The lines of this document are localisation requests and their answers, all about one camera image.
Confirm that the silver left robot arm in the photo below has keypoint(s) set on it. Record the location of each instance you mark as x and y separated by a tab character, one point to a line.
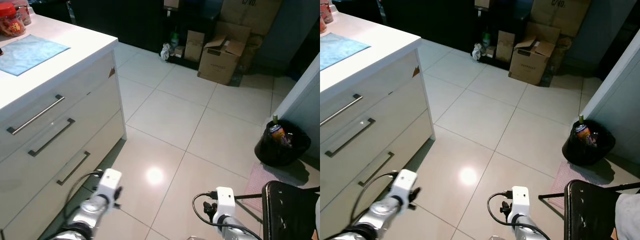
382	215
85	212

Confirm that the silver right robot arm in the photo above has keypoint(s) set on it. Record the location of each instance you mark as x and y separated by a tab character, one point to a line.
525	227
232	227

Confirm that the white kitchen island cabinet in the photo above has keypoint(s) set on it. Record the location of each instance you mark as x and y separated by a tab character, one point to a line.
75	100
380	100

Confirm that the green glass bottle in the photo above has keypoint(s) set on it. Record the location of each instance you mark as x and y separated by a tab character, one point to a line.
275	120
581	119

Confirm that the orange snack package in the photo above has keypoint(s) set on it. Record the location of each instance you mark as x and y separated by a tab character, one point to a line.
276	133
582	133

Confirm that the black trash bag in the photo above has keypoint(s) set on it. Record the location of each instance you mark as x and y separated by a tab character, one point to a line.
580	152
272	152

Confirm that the blue cloth mat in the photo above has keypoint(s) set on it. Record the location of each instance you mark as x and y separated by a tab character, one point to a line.
340	50
27	54

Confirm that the pink floor mat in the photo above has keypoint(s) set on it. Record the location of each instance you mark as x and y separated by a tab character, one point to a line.
562	175
260	175

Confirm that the black chair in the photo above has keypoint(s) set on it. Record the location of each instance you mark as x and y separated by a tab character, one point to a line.
590	212
287	212

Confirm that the thin black rod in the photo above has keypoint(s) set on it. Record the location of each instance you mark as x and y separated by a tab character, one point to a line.
550	195
250	195

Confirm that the open cardboard box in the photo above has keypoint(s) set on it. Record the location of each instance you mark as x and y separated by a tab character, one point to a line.
217	67
527	67

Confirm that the large printed cardboard box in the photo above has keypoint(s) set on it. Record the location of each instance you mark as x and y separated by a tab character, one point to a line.
250	15
560	15

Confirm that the small cardboard box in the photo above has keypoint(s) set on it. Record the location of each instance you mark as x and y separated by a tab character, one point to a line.
194	46
505	46

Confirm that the dark cabinet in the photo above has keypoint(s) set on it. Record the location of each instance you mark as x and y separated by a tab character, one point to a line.
430	22
120	22

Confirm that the green plastic bottle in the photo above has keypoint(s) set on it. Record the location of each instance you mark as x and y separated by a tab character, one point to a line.
174	40
486	40

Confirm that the white crumpled cloth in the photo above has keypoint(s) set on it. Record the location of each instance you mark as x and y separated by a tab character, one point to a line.
166	51
478	51

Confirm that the grey cloth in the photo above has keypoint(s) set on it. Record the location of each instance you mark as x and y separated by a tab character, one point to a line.
629	215

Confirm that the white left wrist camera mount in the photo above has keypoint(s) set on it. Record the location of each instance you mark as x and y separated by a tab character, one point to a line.
109	184
404	184

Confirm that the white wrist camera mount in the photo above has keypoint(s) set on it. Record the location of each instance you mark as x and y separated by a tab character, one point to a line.
109	184
519	200
224	200
404	184

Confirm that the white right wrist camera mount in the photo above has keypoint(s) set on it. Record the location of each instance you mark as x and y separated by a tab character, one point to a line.
519	200
224	200

